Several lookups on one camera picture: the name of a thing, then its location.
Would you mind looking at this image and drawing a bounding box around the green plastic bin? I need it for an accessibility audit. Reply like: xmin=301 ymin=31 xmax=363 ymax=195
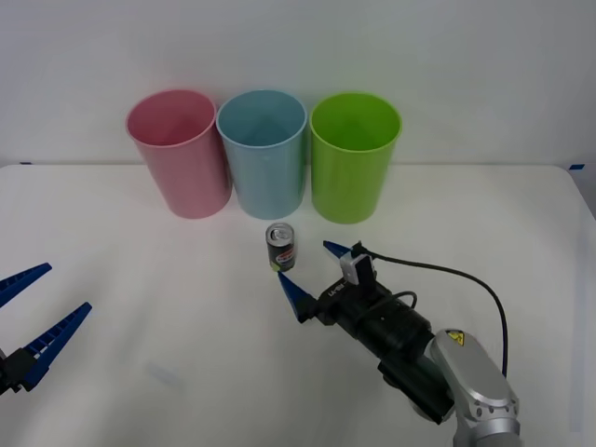
xmin=308 ymin=91 xmax=403 ymax=225

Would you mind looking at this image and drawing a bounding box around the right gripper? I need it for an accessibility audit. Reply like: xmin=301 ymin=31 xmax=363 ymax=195
xmin=277 ymin=239 xmax=397 ymax=331

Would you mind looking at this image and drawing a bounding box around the pink plastic bin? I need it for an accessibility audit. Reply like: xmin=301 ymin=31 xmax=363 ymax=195
xmin=124 ymin=88 xmax=233 ymax=221

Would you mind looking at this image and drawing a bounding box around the black drink can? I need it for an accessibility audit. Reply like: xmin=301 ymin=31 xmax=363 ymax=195
xmin=264 ymin=223 xmax=298 ymax=274

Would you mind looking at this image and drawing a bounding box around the pale blue plastic bin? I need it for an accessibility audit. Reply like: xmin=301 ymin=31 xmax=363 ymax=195
xmin=215 ymin=88 xmax=308 ymax=221

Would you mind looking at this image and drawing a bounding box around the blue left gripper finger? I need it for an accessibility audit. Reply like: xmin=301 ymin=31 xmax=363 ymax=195
xmin=3 ymin=302 xmax=93 ymax=395
xmin=0 ymin=262 xmax=53 ymax=309

